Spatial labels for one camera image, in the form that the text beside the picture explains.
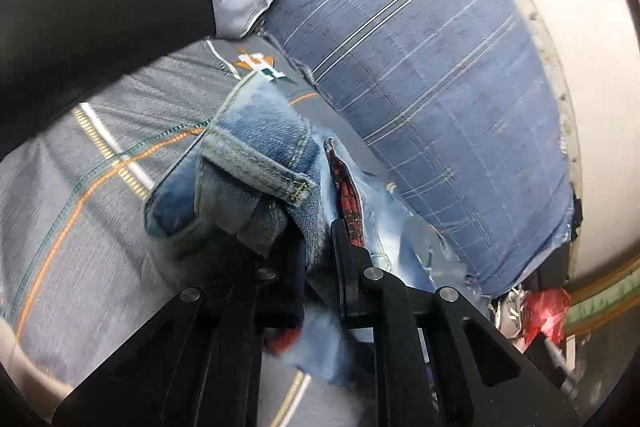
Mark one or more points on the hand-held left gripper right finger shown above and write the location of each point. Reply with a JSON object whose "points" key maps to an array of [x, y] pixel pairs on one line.
{"points": [[346, 267]]}

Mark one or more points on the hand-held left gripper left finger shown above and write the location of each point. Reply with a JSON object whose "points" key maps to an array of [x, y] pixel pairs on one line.
{"points": [[282, 302]]}

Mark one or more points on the blue denim pants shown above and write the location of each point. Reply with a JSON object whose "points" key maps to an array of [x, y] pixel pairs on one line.
{"points": [[260, 142]]}

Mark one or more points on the white crumpled cloth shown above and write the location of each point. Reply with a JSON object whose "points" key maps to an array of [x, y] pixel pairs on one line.
{"points": [[509, 314]]}

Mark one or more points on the blue striped shirt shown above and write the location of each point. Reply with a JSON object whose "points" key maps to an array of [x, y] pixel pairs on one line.
{"points": [[425, 82]]}

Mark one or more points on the red and white cloth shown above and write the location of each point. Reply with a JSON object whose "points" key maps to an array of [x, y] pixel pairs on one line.
{"points": [[545, 312]]}

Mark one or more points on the grey striped shirt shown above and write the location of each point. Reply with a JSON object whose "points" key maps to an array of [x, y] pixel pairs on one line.
{"points": [[75, 207]]}

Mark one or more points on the green striped band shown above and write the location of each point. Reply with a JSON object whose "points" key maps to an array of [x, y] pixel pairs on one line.
{"points": [[605, 302]]}

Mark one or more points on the black cloth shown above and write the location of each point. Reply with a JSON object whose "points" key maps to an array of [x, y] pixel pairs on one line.
{"points": [[100, 7]]}

